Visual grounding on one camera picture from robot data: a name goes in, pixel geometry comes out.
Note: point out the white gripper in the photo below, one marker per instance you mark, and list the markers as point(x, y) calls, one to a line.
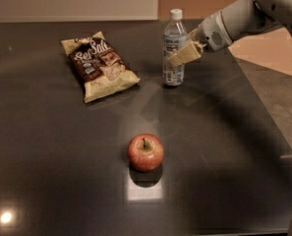
point(210, 33)

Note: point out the clear plastic water bottle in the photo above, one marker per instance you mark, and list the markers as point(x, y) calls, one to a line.
point(174, 37)

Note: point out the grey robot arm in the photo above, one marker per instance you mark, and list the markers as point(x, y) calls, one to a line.
point(239, 19)

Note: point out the red apple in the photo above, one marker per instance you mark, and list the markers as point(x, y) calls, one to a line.
point(145, 152)

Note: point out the brown chips bag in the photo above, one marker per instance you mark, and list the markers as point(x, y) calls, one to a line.
point(99, 65)

